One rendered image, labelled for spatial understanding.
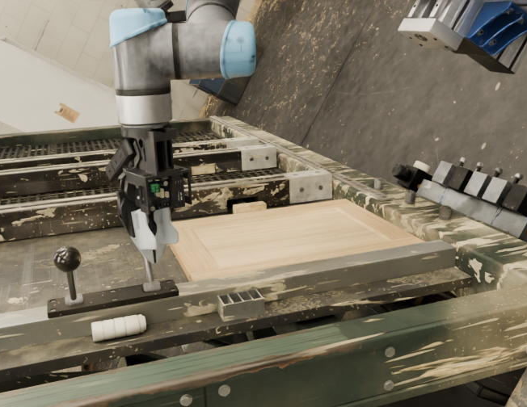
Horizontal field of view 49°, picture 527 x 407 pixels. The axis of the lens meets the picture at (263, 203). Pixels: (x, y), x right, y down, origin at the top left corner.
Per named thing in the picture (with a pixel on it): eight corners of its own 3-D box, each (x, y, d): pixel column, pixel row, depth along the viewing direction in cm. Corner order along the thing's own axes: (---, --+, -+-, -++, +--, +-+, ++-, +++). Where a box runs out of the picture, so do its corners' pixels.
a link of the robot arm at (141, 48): (169, 6, 73) (100, 8, 72) (175, 94, 76) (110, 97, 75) (172, 9, 80) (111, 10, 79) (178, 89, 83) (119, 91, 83)
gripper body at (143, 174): (146, 220, 78) (138, 132, 74) (118, 207, 84) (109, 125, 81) (194, 208, 82) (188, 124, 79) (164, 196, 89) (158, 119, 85)
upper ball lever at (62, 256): (88, 313, 89) (81, 258, 80) (63, 317, 88) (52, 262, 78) (86, 293, 91) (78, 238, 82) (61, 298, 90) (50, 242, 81)
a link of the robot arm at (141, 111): (106, 94, 80) (158, 89, 85) (109, 127, 81) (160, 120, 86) (131, 97, 74) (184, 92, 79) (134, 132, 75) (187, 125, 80)
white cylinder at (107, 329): (94, 346, 85) (147, 335, 88) (91, 328, 85) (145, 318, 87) (92, 337, 88) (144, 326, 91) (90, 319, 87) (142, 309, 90)
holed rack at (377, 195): (392, 199, 137) (392, 197, 136) (381, 201, 136) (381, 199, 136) (215, 116, 286) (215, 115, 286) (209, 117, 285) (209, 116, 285)
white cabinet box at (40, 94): (228, 150, 517) (-4, 38, 433) (199, 206, 524) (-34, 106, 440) (212, 137, 572) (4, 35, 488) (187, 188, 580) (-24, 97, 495)
